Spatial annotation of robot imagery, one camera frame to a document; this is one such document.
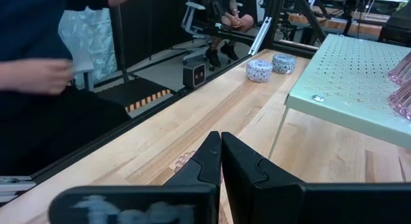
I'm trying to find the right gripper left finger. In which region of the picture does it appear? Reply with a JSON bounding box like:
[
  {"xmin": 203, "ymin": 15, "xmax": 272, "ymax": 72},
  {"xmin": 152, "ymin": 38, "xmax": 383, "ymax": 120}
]
[{"xmin": 48, "ymin": 130, "xmax": 222, "ymax": 224}]

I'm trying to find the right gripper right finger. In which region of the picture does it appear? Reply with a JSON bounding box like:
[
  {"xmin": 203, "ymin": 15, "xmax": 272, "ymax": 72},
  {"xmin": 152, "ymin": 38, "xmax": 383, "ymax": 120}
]
[{"xmin": 221, "ymin": 132, "xmax": 411, "ymax": 224}]

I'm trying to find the blue white patterned tin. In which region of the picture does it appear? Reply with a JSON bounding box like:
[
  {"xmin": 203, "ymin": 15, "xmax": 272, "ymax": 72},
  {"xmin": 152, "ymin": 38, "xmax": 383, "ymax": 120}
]
[{"xmin": 272, "ymin": 53, "xmax": 297, "ymax": 74}]

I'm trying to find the tall pink glass candle holder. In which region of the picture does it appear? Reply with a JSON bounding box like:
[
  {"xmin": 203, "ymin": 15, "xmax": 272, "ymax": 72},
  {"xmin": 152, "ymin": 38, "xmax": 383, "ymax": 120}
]
[
  {"xmin": 387, "ymin": 52, "xmax": 411, "ymax": 87},
  {"xmin": 387, "ymin": 81, "xmax": 411, "ymax": 121}
]

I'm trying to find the pink ribbed glass holder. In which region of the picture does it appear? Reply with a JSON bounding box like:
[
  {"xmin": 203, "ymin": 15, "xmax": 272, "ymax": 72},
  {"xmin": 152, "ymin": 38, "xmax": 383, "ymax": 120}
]
[{"xmin": 174, "ymin": 150, "xmax": 197, "ymax": 173}]

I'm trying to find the blue patterned ceramic jar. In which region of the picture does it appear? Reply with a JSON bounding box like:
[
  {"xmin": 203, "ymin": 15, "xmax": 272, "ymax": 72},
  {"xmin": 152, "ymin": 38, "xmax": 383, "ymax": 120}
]
[{"xmin": 246, "ymin": 59, "xmax": 274, "ymax": 83}]

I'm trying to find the black mat with hazard stripe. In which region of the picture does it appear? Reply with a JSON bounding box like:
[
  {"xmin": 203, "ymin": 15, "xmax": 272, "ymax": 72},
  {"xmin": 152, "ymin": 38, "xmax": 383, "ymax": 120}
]
[{"xmin": 96, "ymin": 76, "xmax": 177, "ymax": 114}]

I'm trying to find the green perforated metal shelf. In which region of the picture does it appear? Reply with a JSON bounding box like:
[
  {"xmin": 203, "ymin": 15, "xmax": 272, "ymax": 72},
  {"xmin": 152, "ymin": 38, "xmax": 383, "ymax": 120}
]
[{"xmin": 268, "ymin": 33, "xmax": 411, "ymax": 160}]

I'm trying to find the silver aluminium extrusion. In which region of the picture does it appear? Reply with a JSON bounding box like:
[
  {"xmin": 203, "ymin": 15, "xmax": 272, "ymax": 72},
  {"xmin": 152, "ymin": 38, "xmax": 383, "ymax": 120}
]
[
  {"xmin": 249, "ymin": 15, "xmax": 273, "ymax": 56},
  {"xmin": 0, "ymin": 175, "xmax": 37, "ymax": 204}
]

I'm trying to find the black stand pole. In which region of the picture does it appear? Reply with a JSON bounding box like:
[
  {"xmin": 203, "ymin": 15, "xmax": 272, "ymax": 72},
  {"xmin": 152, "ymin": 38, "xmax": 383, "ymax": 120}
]
[{"xmin": 109, "ymin": 5, "xmax": 129, "ymax": 83}]

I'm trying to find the person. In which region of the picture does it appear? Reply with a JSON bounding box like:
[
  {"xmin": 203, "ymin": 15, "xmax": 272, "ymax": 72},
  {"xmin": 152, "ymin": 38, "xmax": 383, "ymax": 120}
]
[
  {"xmin": 205, "ymin": 0, "xmax": 255, "ymax": 68},
  {"xmin": 0, "ymin": 0, "xmax": 136, "ymax": 177}
]

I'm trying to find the grey white office chair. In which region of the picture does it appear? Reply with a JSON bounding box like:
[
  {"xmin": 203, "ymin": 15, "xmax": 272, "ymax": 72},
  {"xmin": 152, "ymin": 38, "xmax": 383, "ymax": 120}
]
[{"xmin": 180, "ymin": 1, "xmax": 245, "ymax": 73}]

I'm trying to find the crinkled clear plastic sheet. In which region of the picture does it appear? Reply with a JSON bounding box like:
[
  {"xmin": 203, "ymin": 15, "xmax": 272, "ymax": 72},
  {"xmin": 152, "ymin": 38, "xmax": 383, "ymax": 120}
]
[{"xmin": 57, "ymin": 7, "xmax": 118, "ymax": 89}]

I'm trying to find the wooden background table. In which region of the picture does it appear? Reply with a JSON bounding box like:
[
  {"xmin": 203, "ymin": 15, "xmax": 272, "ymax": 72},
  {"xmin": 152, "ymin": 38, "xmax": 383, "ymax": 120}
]
[{"xmin": 287, "ymin": 5, "xmax": 383, "ymax": 37}]

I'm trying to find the black table edge frame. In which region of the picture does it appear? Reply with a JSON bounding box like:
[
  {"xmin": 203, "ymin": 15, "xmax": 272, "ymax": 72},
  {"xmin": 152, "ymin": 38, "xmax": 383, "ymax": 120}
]
[{"xmin": 0, "ymin": 40, "xmax": 319, "ymax": 205}]

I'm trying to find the black table-level camera box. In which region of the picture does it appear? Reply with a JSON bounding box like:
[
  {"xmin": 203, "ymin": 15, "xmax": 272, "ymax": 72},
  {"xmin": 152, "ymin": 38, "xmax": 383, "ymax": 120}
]
[{"xmin": 182, "ymin": 60, "xmax": 207, "ymax": 90}]

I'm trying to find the black rig frame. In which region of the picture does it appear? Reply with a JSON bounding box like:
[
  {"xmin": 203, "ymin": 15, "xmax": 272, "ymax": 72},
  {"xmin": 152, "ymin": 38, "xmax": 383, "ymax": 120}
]
[{"xmin": 263, "ymin": 0, "xmax": 328, "ymax": 50}]

